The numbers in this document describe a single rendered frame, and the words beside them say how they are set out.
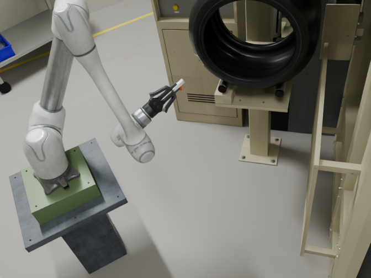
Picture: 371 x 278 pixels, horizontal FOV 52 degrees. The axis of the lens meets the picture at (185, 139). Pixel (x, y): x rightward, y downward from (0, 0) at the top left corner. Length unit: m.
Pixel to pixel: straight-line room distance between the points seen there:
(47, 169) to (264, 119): 1.39
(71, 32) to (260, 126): 1.48
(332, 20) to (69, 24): 1.20
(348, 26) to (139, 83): 2.15
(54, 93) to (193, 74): 1.21
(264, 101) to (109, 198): 0.92
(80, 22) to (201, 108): 1.63
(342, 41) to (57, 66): 1.35
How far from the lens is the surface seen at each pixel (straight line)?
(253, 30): 2.12
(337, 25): 2.00
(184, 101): 2.94
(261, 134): 2.61
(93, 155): 2.11
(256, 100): 1.98
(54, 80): 1.80
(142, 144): 1.66
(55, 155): 1.80
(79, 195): 1.87
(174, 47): 2.66
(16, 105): 3.94
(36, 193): 1.93
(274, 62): 2.03
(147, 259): 2.41
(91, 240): 2.22
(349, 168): 1.47
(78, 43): 1.52
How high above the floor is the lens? 2.09
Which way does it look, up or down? 45 degrees down
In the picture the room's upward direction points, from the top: 12 degrees counter-clockwise
